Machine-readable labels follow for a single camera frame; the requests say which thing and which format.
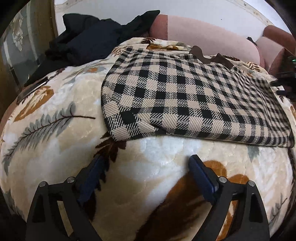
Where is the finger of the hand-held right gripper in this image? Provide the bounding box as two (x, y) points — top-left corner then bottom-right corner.
(270, 80), (287, 96)

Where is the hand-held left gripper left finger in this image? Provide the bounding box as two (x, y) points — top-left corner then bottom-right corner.
(25, 154), (107, 241)

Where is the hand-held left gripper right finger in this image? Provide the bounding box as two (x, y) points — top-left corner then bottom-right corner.
(188, 155), (271, 241)

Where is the pile of black clothes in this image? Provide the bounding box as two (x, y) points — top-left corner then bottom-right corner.
(24, 10), (161, 87)

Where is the black phone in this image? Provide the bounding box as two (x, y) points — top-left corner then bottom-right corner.
(17, 77), (49, 103)

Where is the checkered jacket with brown collar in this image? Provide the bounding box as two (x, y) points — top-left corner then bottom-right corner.
(101, 45), (295, 148)

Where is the wooden glass cabinet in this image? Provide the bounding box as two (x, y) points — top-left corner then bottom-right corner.
(0, 0), (59, 114)

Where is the leaf print fleece blanket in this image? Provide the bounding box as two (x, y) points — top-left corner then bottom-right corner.
(0, 37), (296, 241)

